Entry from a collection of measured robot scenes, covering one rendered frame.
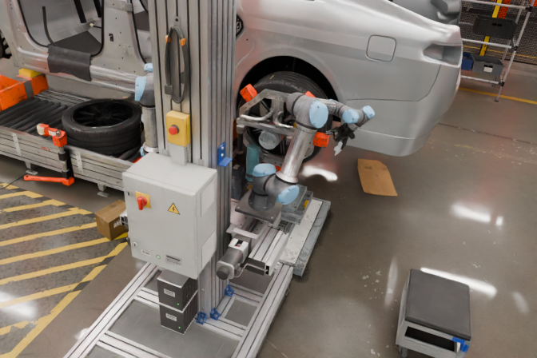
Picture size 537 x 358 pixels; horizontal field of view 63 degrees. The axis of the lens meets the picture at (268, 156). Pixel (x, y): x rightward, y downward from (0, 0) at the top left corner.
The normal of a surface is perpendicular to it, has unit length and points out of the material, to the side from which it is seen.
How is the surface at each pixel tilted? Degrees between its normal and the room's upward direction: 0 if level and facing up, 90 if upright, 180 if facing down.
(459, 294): 0
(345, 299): 0
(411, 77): 90
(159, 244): 91
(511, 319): 0
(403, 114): 90
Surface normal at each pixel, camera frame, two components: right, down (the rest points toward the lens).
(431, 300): 0.07, -0.85
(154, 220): -0.37, 0.47
